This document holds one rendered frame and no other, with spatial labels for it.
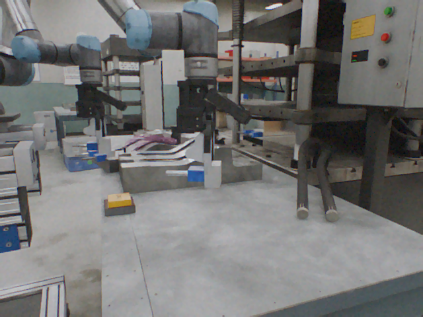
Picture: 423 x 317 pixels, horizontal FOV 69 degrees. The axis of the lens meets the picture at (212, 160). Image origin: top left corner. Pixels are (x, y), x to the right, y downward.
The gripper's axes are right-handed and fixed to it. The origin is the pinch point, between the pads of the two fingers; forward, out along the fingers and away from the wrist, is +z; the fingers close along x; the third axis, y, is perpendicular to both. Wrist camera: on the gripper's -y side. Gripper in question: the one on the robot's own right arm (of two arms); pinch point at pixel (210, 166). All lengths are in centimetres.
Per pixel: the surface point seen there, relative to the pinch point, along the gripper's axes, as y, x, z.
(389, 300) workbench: -36.2, 15.5, 21.9
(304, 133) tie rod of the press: -34, -63, 0
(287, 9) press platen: -28, -94, -56
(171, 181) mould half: 15.9, -26.8, 12.2
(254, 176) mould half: -12.4, -40.1, 13.5
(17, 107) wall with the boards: 505, -594, 20
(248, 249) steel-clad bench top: -9.2, 11.1, 15.0
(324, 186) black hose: -31.9, -18.7, 9.9
